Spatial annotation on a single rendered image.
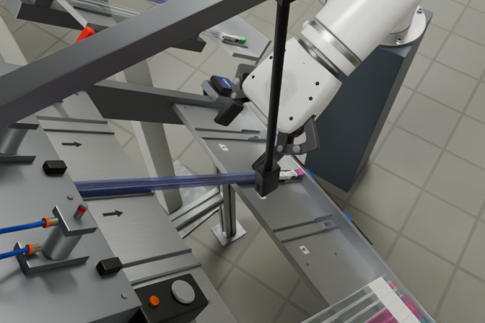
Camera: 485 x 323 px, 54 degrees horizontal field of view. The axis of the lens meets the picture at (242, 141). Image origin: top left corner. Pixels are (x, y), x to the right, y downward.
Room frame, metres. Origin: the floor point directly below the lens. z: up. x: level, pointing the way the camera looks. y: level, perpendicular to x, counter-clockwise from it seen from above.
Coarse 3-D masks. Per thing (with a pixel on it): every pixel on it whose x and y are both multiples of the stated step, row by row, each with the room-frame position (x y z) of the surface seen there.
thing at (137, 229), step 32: (64, 128) 0.33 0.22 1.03; (96, 128) 0.35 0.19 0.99; (64, 160) 0.27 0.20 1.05; (96, 160) 0.29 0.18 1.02; (128, 160) 0.31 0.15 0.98; (128, 224) 0.20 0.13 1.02; (160, 224) 0.22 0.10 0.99; (128, 256) 0.16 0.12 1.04; (160, 256) 0.17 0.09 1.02; (192, 256) 0.18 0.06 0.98; (224, 320) 0.11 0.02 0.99
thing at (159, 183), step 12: (96, 180) 0.25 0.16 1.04; (108, 180) 0.25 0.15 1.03; (120, 180) 0.26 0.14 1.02; (132, 180) 0.26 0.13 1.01; (144, 180) 0.27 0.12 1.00; (156, 180) 0.28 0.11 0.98; (168, 180) 0.28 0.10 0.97; (180, 180) 0.29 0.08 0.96; (192, 180) 0.30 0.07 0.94; (204, 180) 0.31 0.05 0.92; (216, 180) 0.32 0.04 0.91; (228, 180) 0.33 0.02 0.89; (240, 180) 0.34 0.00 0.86; (252, 180) 0.35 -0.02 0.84; (84, 192) 0.23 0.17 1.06; (96, 192) 0.23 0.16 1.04; (108, 192) 0.24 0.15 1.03; (120, 192) 0.25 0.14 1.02; (132, 192) 0.25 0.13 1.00
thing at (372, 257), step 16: (240, 112) 0.57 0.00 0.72; (256, 128) 0.53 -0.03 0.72; (288, 160) 0.45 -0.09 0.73; (304, 176) 0.42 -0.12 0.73; (320, 192) 0.38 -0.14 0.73; (336, 208) 0.35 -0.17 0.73; (336, 224) 0.33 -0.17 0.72; (352, 224) 0.32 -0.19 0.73; (352, 240) 0.30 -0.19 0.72; (368, 256) 0.27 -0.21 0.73; (384, 272) 0.24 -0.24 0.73; (400, 288) 0.21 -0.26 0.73; (416, 304) 0.19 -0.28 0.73; (432, 320) 0.16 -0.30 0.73
